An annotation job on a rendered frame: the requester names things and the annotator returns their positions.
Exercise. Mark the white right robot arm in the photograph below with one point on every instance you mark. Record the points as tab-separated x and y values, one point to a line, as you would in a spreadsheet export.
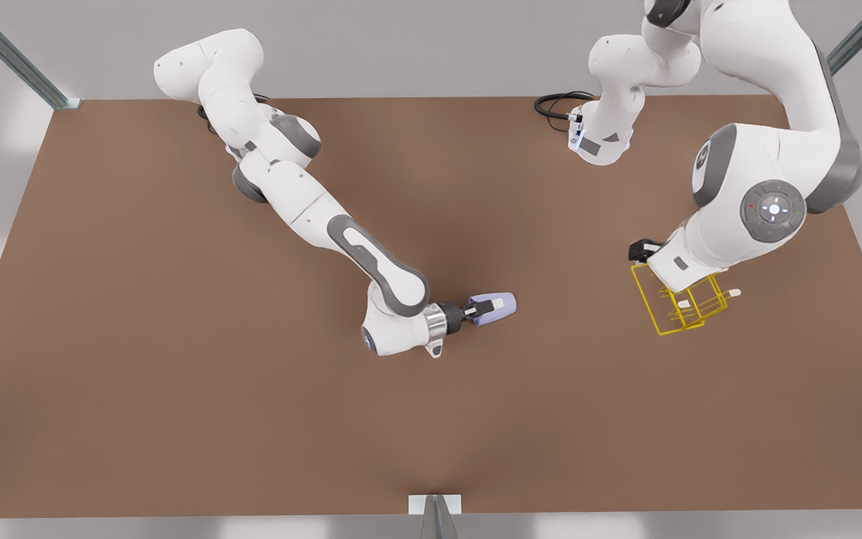
292	195

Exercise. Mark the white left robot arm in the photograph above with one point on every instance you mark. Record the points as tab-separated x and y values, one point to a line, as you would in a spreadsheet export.
760	142

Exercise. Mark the lavender cup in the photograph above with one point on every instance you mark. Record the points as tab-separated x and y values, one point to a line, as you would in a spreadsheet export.
497	316

